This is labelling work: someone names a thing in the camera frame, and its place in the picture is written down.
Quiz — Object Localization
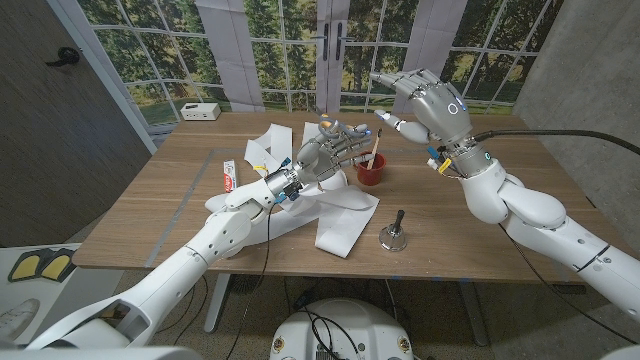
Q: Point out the white table leg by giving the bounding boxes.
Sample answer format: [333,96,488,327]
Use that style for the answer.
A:
[203,273,232,334]
[457,279,490,347]

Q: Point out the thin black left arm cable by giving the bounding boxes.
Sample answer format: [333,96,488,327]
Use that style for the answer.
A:
[224,202,274,360]

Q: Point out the black torso cable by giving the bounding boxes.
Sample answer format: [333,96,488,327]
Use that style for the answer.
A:
[294,308,361,357]

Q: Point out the black wall handle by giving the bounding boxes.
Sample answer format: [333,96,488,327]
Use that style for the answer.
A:
[44,46,81,68]

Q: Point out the grey yellow scissors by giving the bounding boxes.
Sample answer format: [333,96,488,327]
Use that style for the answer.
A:
[313,106,371,142]

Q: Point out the red cup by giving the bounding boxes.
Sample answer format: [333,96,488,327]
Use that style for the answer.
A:
[353,151,387,187]

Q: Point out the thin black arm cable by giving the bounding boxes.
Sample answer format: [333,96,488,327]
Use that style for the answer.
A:
[498,223,640,346]
[224,202,274,360]

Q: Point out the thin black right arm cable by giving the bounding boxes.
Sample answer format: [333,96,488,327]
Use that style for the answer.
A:
[498,223,640,346]

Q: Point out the silver bell black handle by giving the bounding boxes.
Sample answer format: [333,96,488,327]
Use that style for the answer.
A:
[378,209,409,252]

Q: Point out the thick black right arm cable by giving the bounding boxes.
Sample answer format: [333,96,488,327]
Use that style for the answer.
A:
[472,128,640,157]

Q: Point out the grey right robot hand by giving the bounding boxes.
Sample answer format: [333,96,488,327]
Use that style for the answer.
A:
[368,68,494,179]

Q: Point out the printed forest window backdrop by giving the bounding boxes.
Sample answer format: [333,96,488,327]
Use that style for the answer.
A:
[74,0,566,127]

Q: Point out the white red toothpaste tube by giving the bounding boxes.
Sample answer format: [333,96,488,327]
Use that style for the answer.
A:
[222,159,238,194]

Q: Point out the white receipt paper strip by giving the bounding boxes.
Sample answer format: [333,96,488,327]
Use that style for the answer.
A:
[204,122,381,260]

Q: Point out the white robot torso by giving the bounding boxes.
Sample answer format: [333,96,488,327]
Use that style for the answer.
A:
[269,298,415,360]

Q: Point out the bamboo toothbrush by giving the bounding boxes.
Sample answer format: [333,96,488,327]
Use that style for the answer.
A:
[367,127,384,170]

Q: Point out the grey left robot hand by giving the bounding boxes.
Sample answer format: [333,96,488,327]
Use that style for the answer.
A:
[266,123,376,202]

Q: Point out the white power strip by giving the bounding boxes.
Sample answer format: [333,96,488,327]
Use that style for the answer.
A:
[179,102,222,122]

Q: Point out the white sneaker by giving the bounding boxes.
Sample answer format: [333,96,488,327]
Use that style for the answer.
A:
[0,298,41,342]

